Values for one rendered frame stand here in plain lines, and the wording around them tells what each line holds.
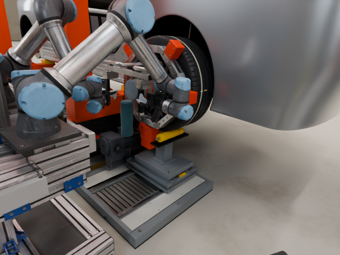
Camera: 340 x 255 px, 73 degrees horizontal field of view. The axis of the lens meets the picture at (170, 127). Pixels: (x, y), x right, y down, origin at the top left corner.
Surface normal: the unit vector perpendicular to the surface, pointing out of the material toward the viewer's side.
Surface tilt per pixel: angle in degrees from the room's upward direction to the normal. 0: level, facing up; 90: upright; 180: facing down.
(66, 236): 0
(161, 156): 90
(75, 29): 90
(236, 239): 0
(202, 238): 0
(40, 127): 72
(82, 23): 90
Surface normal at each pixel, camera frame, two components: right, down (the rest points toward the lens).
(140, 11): 0.69, 0.24
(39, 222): 0.07, -0.92
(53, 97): 0.51, 0.43
